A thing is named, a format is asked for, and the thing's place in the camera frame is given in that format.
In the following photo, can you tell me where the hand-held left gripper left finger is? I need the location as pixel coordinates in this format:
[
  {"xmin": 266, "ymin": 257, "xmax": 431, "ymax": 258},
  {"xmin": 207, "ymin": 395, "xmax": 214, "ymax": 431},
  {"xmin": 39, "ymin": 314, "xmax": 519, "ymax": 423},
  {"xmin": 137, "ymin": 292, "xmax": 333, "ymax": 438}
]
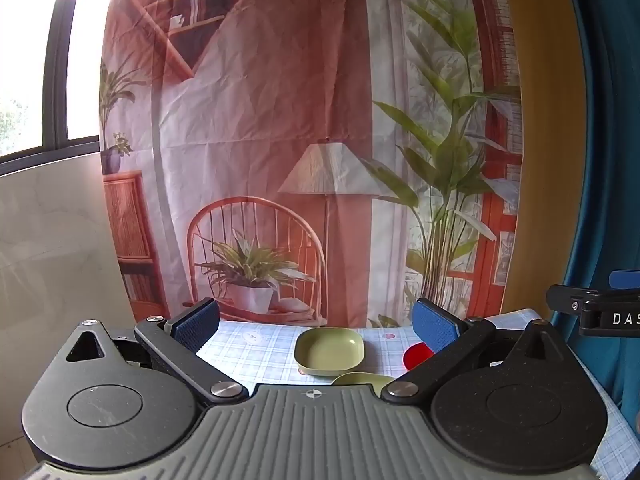
[{"xmin": 65, "ymin": 297, "xmax": 249, "ymax": 405}]

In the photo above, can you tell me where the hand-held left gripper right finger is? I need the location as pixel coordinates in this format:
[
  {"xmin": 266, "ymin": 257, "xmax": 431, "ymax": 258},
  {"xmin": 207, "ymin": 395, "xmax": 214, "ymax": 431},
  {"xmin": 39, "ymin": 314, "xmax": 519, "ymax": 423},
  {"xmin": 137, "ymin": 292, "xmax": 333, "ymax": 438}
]
[{"xmin": 381, "ymin": 298, "xmax": 568, "ymax": 404}]

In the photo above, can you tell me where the red round bowl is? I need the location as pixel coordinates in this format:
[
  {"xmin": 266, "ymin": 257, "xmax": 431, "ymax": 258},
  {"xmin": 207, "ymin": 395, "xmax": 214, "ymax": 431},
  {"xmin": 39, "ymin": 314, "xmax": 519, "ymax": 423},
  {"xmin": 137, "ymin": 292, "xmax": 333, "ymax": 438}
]
[{"xmin": 402, "ymin": 342, "xmax": 437, "ymax": 372}]

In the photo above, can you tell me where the green plate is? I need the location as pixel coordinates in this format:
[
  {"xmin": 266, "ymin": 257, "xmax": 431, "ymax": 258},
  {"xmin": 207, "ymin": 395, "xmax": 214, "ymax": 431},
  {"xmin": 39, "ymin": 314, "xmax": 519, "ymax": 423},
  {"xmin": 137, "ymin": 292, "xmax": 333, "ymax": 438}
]
[{"xmin": 332, "ymin": 372, "xmax": 396, "ymax": 389}]

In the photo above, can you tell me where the green square bowl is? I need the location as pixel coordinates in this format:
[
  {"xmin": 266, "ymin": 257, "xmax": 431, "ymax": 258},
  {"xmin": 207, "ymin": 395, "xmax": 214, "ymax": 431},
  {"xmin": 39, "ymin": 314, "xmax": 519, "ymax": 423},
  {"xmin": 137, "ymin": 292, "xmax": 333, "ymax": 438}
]
[{"xmin": 294, "ymin": 327, "xmax": 365, "ymax": 377}]

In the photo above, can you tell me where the blue checked tablecloth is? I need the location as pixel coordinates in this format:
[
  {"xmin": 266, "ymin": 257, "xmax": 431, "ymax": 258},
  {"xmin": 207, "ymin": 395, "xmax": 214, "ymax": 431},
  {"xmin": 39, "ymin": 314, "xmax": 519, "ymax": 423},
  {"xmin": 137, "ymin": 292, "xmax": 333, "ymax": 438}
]
[{"xmin": 107, "ymin": 307, "xmax": 628, "ymax": 480}]

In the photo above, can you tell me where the teal curtain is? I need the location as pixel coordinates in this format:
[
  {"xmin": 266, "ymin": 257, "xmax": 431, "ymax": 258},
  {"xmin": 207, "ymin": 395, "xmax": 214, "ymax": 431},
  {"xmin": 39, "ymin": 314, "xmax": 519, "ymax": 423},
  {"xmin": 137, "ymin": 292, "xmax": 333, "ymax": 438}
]
[{"xmin": 559, "ymin": 0, "xmax": 640, "ymax": 413}]

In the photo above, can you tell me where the yellow wooden panel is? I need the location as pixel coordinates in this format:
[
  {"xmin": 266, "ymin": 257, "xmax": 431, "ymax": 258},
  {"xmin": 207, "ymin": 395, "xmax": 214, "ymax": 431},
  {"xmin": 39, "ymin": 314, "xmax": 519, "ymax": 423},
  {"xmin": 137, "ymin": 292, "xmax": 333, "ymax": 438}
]
[{"xmin": 499, "ymin": 0, "xmax": 588, "ymax": 322}]

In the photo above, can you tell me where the printed room backdrop cloth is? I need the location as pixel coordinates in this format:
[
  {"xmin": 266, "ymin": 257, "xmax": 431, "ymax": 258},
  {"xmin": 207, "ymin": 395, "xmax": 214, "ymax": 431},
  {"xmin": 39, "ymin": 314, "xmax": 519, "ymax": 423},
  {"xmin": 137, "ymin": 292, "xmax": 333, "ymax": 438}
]
[{"xmin": 100, "ymin": 0, "xmax": 523, "ymax": 331}]

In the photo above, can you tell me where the black window frame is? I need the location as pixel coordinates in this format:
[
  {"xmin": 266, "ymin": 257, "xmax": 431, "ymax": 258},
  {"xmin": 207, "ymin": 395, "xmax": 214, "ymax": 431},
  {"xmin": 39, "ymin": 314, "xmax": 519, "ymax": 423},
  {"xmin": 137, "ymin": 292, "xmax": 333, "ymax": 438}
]
[{"xmin": 0, "ymin": 0, "xmax": 101, "ymax": 177}]

